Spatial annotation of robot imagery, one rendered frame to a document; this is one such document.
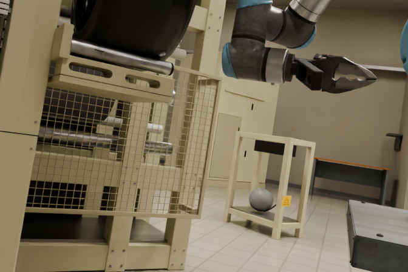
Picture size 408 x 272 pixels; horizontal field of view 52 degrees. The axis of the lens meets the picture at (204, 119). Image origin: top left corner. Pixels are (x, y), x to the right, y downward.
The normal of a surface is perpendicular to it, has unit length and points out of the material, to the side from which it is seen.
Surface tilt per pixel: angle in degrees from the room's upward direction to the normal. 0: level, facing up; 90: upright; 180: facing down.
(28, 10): 90
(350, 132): 90
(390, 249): 90
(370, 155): 90
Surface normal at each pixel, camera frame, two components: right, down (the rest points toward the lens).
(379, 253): -0.31, -0.09
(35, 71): 0.51, 0.04
